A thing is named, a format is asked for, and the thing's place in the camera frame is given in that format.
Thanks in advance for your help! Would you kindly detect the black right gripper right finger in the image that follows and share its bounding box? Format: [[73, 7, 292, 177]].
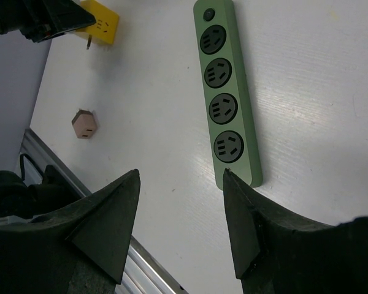
[[223, 170, 368, 293]]

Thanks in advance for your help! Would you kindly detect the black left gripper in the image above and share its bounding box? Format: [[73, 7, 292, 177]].
[[0, 0, 96, 43]]

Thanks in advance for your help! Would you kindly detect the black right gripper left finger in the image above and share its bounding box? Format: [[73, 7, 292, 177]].
[[0, 169, 140, 293]]

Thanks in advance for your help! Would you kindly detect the yellow plug adapter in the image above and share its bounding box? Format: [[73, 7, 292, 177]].
[[74, 0, 120, 48]]

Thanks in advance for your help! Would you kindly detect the brown plug adapter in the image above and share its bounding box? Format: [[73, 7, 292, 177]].
[[71, 110, 98, 139]]

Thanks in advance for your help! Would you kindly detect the green power strip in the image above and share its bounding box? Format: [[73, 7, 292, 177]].
[[193, 1, 263, 189]]

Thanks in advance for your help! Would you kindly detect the aluminium rail frame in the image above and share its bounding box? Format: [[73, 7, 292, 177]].
[[20, 129, 184, 293]]

